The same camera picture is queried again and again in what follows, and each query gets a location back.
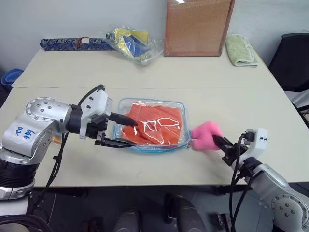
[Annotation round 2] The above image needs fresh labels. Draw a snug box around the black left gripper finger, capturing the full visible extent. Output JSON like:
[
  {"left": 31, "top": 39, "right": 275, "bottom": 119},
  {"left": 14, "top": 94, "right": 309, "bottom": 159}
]
[
  {"left": 107, "top": 112, "right": 139, "bottom": 127},
  {"left": 94, "top": 131, "right": 139, "bottom": 149}
]

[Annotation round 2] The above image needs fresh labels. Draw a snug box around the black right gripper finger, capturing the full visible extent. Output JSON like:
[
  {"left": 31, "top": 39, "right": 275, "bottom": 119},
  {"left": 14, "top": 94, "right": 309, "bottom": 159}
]
[
  {"left": 218, "top": 135, "right": 239, "bottom": 148},
  {"left": 212, "top": 134, "right": 229, "bottom": 157}
]

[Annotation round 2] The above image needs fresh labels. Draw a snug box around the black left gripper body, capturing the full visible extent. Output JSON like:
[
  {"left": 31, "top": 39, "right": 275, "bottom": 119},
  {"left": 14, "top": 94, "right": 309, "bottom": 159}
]
[{"left": 86, "top": 115, "right": 110, "bottom": 146}]

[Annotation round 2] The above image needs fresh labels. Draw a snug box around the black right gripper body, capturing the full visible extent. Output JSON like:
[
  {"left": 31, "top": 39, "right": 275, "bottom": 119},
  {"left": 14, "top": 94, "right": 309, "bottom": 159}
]
[{"left": 221, "top": 142, "right": 243, "bottom": 167}]

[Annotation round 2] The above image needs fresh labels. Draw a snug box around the pink fluffy pompom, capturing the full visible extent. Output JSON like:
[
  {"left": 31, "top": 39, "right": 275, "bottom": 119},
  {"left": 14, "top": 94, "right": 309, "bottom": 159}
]
[{"left": 191, "top": 121, "right": 224, "bottom": 152}]

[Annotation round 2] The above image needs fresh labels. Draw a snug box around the orange cloth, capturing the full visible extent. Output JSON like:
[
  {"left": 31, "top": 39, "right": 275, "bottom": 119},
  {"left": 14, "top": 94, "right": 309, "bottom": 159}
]
[{"left": 121, "top": 103, "right": 183, "bottom": 146}]

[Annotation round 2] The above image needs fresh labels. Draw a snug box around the clear blue-trimmed plastic pouch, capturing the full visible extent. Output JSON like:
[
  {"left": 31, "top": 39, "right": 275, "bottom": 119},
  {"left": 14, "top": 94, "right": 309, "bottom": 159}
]
[{"left": 112, "top": 97, "right": 194, "bottom": 154}]

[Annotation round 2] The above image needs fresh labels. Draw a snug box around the yellow and blue cloth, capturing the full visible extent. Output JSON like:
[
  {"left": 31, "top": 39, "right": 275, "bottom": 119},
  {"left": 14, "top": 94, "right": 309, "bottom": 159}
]
[{"left": 112, "top": 28, "right": 151, "bottom": 60}]

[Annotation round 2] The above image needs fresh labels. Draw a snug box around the black rounded shape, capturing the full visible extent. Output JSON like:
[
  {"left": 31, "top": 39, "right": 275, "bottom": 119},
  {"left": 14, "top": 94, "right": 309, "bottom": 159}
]
[{"left": 164, "top": 192, "right": 208, "bottom": 232}]

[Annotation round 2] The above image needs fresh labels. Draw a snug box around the clear plastic bag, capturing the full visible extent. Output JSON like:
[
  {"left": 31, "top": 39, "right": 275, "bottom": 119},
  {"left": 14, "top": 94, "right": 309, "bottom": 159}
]
[{"left": 99, "top": 24, "right": 165, "bottom": 67}]

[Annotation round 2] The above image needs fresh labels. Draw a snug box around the grey rounded shape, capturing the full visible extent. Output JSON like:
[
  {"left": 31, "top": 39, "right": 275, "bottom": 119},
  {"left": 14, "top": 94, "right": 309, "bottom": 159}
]
[{"left": 112, "top": 210, "right": 146, "bottom": 232}]

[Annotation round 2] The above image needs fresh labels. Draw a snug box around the blue patterned fabric scroll case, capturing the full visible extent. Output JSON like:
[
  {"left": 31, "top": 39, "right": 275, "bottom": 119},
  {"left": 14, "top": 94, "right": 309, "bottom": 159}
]
[{"left": 39, "top": 36, "right": 117, "bottom": 52}]

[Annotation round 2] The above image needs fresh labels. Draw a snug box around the green folded towel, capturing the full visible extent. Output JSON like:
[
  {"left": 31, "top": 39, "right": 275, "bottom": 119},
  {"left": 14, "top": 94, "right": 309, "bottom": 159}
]
[{"left": 225, "top": 34, "right": 259, "bottom": 68}]

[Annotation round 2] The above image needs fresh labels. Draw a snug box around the blue plastic basket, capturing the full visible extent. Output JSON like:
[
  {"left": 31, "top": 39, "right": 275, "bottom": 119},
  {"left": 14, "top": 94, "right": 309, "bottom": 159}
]
[{"left": 0, "top": 68, "right": 24, "bottom": 86}]

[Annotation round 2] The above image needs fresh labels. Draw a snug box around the black chair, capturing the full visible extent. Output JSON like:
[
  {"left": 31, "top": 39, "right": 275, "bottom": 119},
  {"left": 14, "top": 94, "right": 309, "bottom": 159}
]
[{"left": 268, "top": 32, "right": 309, "bottom": 93}]

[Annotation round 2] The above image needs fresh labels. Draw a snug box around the wooden framed cork board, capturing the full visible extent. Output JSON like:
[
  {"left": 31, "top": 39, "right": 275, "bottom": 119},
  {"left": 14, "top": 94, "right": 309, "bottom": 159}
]
[{"left": 164, "top": 0, "right": 236, "bottom": 58}]

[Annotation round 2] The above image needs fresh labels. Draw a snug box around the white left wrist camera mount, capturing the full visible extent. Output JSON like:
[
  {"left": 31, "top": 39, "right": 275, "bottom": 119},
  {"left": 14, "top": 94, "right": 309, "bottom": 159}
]
[{"left": 79, "top": 89, "right": 114, "bottom": 140}]

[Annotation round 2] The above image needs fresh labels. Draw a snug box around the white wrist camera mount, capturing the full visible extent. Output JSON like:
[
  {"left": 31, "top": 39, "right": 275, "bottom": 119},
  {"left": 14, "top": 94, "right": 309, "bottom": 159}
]
[
  {"left": 79, "top": 89, "right": 114, "bottom": 140},
  {"left": 231, "top": 128, "right": 269, "bottom": 171}
]

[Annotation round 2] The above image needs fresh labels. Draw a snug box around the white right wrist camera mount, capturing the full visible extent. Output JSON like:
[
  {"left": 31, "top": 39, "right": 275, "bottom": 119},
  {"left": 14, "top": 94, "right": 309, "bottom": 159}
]
[{"left": 231, "top": 128, "right": 269, "bottom": 171}]

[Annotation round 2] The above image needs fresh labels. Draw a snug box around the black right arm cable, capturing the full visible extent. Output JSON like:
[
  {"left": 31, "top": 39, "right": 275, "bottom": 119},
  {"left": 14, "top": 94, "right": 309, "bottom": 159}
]
[{"left": 228, "top": 132, "right": 254, "bottom": 232}]

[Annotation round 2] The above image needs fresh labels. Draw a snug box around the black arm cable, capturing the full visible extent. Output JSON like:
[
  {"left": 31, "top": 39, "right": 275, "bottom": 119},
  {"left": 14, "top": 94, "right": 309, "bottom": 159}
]
[
  {"left": 228, "top": 132, "right": 254, "bottom": 232},
  {"left": 28, "top": 84, "right": 106, "bottom": 216}
]

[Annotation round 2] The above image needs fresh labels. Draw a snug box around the black table frame bar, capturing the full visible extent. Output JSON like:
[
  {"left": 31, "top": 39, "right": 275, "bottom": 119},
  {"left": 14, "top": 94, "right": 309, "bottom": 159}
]
[{"left": 32, "top": 185, "right": 248, "bottom": 197}]

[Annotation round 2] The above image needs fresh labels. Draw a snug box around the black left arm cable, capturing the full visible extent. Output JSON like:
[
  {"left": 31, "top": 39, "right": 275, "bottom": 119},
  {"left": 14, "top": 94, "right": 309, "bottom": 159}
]
[{"left": 28, "top": 84, "right": 106, "bottom": 216}]

